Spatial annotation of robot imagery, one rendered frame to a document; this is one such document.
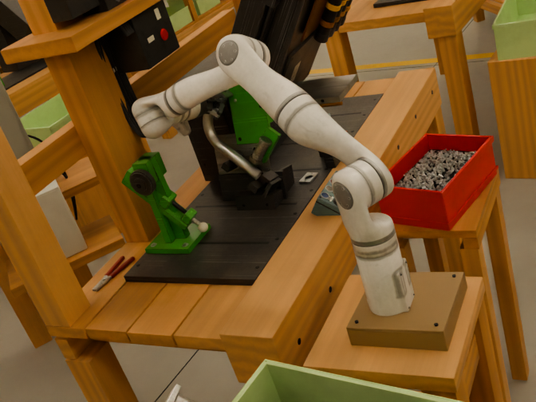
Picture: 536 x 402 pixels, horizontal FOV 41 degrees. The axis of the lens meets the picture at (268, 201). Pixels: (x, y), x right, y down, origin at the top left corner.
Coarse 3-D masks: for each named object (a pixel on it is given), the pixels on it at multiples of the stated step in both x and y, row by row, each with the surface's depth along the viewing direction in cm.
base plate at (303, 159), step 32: (352, 128) 238; (288, 160) 231; (320, 160) 224; (288, 192) 211; (224, 224) 205; (256, 224) 200; (288, 224) 195; (160, 256) 200; (192, 256) 195; (224, 256) 190; (256, 256) 185
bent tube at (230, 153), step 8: (216, 96) 203; (224, 96) 201; (208, 120) 207; (208, 128) 208; (208, 136) 209; (216, 136) 209; (216, 144) 208; (224, 144) 208; (224, 152) 208; (232, 152) 207; (232, 160) 207; (240, 160) 206; (248, 168) 205; (256, 168) 206; (256, 176) 205
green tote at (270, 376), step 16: (272, 368) 137; (288, 368) 135; (304, 368) 133; (256, 384) 135; (272, 384) 139; (288, 384) 137; (304, 384) 135; (320, 384) 132; (336, 384) 129; (352, 384) 127; (368, 384) 125; (384, 384) 124; (240, 400) 131; (256, 400) 135; (272, 400) 140; (288, 400) 140; (304, 400) 137; (320, 400) 135; (336, 400) 132; (352, 400) 129; (368, 400) 127; (384, 400) 124; (400, 400) 122; (416, 400) 120; (432, 400) 117; (448, 400) 116
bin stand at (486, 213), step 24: (480, 216) 189; (408, 240) 201; (432, 240) 227; (480, 240) 188; (504, 240) 216; (408, 264) 200; (432, 264) 232; (480, 264) 190; (504, 264) 220; (504, 288) 225; (504, 312) 230; (504, 384) 210
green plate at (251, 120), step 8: (232, 88) 204; (240, 88) 203; (232, 96) 205; (240, 96) 204; (248, 96) 202; (232, 104) 206; (240, 104) 204; (248, 104) 203; (256, 104) 202; (232, 112) 206; (240, 112) 205; (248, 112) 204; (256, 112) 203; (264, 112) 202; (240, 120) 206; (248, 120) 205; (256, 120) 204; (264, 120) 202; (272, 120) 207; (240, 128) 207; (248, 128) 206; (256, 128) 204; (264, 128) 203; (240, 136) 208; (248, 136) 206; (256, 136) 205
